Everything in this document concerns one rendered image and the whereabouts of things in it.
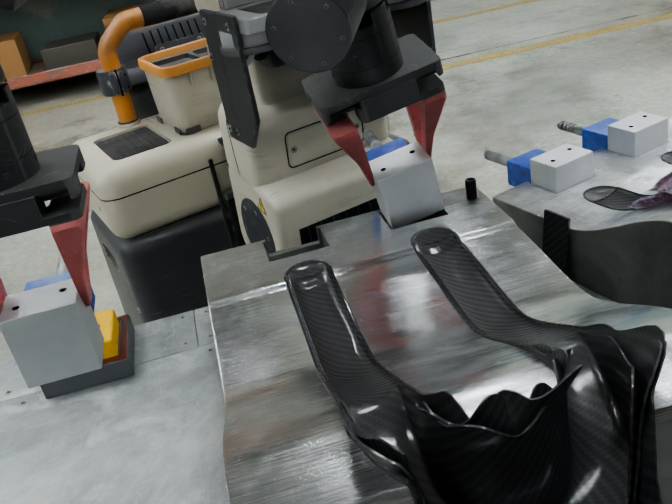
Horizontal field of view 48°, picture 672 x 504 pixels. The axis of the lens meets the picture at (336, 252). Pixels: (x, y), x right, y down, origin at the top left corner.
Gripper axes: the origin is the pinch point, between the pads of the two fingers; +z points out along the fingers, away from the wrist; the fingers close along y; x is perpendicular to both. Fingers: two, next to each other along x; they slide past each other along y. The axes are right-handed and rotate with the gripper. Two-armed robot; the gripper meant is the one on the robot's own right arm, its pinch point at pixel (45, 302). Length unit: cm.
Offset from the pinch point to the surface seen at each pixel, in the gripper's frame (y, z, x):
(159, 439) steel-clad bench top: 3.4, 15.3, 1.8
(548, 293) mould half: 33.7, 7.0, -5.2
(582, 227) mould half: 42.8, 9.8, 6.6
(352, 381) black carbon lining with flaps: 18.1, 6.5, -9.2
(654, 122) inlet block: 58, 7, 19
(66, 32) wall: -65, 69, 547
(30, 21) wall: -86, 57, 548
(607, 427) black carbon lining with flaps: 29.6, 5.6, -19.9
